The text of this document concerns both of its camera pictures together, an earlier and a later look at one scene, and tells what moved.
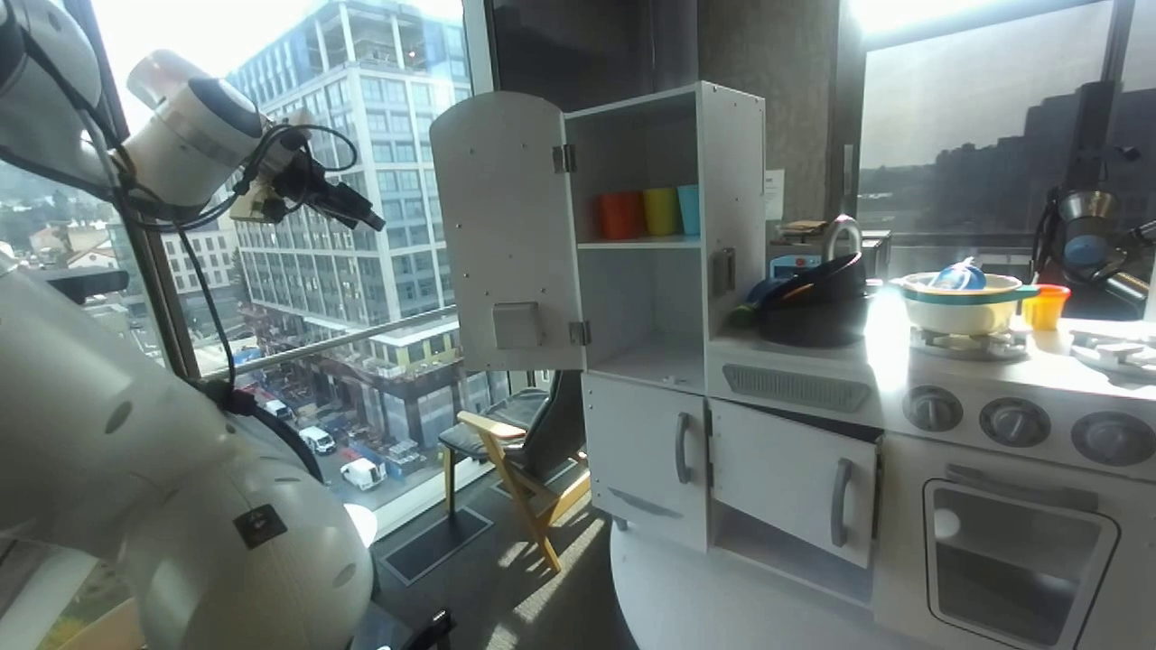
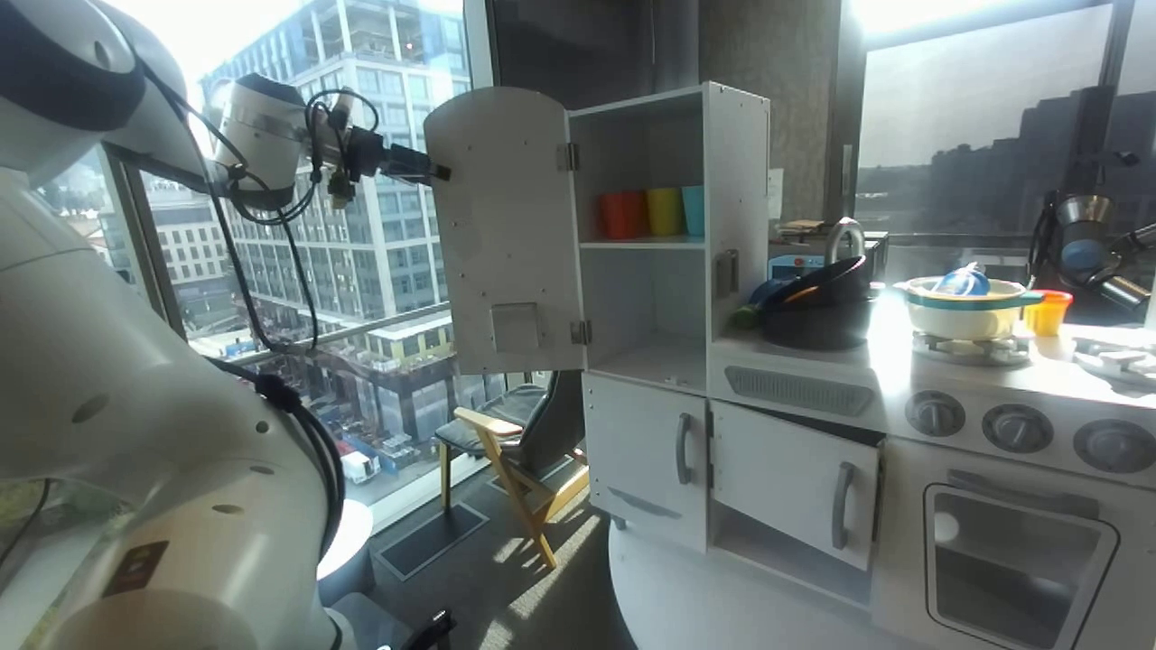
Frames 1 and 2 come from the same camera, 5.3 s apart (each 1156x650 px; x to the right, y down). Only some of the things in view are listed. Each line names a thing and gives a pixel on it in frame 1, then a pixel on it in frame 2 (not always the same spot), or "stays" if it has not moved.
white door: x=801 y=473 stays
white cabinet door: x=512 y=228 stays
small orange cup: x=1044 y=308 stays
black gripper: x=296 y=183 → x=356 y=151
